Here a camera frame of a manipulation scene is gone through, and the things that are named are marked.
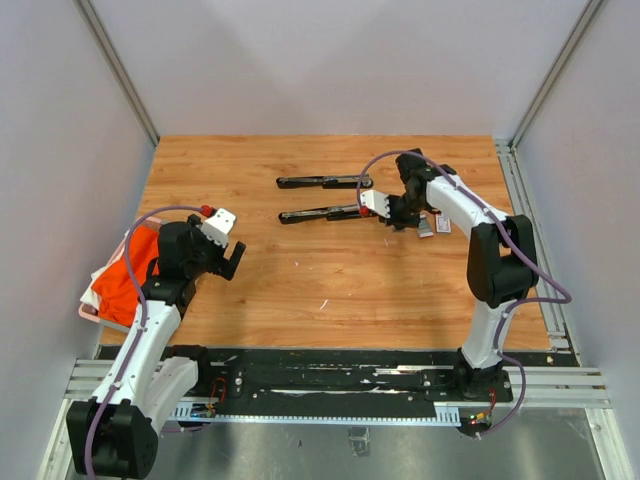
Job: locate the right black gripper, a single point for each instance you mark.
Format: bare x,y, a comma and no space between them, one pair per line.
396,222

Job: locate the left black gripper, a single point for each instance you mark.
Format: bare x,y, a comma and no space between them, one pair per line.
221,265

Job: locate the black stapler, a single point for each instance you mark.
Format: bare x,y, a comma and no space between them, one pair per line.
325,182
329,213

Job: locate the staple box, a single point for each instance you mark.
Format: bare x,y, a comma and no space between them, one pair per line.
443,224

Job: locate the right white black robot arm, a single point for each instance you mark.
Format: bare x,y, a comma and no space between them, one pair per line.
501,265

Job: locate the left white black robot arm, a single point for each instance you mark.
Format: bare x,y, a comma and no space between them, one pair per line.
115,433

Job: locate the pink plastic basket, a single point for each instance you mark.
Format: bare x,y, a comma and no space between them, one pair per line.
89,313

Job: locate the orange cloth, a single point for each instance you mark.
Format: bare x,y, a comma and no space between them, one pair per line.
119,296

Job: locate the white cloth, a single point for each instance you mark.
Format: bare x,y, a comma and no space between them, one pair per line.
90,297

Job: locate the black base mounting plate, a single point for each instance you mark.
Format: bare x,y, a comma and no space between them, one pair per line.
249,376

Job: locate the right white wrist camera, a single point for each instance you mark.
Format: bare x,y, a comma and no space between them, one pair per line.
373,201

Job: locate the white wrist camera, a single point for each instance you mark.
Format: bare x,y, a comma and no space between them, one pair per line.
218,227
373,201

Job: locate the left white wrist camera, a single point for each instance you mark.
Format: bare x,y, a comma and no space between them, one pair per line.
218,227

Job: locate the grey cable duct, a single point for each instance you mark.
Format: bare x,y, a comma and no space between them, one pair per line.
401,411

